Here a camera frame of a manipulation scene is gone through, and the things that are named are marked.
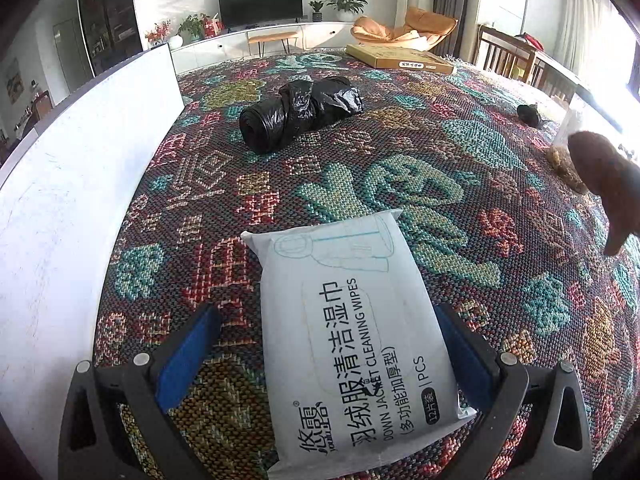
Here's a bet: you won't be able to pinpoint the framed wall picture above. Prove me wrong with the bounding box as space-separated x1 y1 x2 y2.
5 60 26 106

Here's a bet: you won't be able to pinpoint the white sheer curtain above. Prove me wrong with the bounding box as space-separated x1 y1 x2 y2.
557 0 621 81

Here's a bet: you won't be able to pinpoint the white board panel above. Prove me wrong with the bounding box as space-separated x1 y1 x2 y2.
0 44 186 461

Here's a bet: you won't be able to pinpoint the brown knitted scarf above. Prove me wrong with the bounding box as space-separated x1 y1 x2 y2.
569 131 640 257

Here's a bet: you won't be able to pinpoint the small black object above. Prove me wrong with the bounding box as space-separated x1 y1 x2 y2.
516 103 544 130

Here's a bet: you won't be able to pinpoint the wooden stool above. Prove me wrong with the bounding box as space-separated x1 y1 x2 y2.
246 31 296 56

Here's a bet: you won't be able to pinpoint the bushy green potted plant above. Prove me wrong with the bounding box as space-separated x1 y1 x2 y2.
177 14 209 44

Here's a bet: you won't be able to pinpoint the large green potted plant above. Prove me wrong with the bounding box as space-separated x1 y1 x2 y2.
326 0 369 24

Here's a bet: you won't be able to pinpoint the wooden slatted chair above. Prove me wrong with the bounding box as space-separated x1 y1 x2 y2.
475 24 539 81
530 52 584 106

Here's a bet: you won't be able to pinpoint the translucent plastic container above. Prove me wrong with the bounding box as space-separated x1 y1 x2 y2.
546 92 601 196

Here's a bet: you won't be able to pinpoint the red flowers in white vase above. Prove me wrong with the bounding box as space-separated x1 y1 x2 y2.
145 20 184 51

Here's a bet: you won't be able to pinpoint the colourful woven patterned blanket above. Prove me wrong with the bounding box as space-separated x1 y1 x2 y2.
92 50 640 480

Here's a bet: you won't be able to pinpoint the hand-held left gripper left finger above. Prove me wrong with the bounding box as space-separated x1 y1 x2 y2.
59 302 223 480

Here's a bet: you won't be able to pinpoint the white standing air conditioner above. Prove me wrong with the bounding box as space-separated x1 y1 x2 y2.
472 0 529 61

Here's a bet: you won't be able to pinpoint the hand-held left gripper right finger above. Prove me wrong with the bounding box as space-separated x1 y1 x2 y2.
434 304 594 480

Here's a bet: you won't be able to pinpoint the dark glass cabinet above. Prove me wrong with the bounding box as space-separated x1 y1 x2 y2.
76 0 146 79

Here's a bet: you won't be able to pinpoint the white wet wipes pack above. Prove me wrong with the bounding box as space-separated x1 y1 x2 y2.
240 208 479 480

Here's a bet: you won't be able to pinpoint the orange lounge chair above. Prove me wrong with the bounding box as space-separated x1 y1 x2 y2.
350 6 459 54

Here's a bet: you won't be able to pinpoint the black garbage bag roll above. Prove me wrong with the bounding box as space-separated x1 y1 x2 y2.
239 75 365 155

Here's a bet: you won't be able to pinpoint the black television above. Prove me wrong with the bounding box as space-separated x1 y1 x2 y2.
218 0 304 29

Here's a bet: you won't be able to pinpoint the flat cardboard box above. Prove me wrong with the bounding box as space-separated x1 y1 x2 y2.
346 42 456 76

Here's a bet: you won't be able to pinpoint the white television cabinet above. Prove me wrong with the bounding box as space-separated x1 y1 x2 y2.
167 20 362 76

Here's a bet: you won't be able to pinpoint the grey curtain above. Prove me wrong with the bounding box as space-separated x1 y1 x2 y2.
432 0 471 59

